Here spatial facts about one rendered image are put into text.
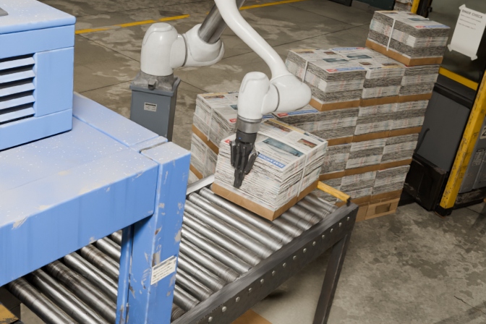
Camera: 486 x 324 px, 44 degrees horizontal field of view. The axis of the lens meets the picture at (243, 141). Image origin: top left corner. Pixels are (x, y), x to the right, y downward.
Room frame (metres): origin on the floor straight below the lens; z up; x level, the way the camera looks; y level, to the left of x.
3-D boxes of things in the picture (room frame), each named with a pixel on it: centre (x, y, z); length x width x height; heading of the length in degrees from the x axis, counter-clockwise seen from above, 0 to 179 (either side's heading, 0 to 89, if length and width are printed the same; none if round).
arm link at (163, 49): (2.65, 0.44, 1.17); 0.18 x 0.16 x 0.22; 122
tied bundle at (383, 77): (3.43, -0.63, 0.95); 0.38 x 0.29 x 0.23; 36
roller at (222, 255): (1.74, 0.09, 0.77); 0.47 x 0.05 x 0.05; 56
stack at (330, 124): (3.19, -0.29, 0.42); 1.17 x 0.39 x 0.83; 125
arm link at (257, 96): (1.97, -0.02, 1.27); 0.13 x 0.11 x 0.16; 123
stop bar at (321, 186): (2.28, -0.30, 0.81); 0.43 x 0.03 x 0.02; 56
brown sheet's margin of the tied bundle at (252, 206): (2.04, -0.07, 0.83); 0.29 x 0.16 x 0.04; 60
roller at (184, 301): (1.52, 0.24, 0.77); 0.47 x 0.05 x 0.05; 56
